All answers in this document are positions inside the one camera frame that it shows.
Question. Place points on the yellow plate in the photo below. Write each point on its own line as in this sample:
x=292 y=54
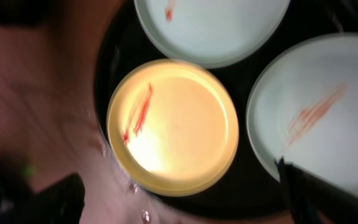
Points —
x=172 y=127

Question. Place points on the left light green plate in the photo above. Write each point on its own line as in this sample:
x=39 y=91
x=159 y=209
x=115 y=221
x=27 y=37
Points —
x=210 y=33

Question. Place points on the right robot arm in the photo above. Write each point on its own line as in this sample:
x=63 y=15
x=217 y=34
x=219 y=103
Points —
x=13 y=194

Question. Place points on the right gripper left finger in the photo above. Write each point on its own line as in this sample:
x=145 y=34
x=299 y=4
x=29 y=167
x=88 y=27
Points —
x=61 y=203

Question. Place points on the right light green plate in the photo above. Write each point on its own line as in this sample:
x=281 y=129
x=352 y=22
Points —
x=303 y=108

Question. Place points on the light green plate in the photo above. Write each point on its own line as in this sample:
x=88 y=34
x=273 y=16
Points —
x=303 y=108
x=210 y=33

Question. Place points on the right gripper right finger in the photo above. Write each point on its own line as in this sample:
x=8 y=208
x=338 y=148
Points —
x=307 y=196

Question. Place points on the round black tray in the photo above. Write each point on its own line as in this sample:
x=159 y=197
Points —
x=246 y=190

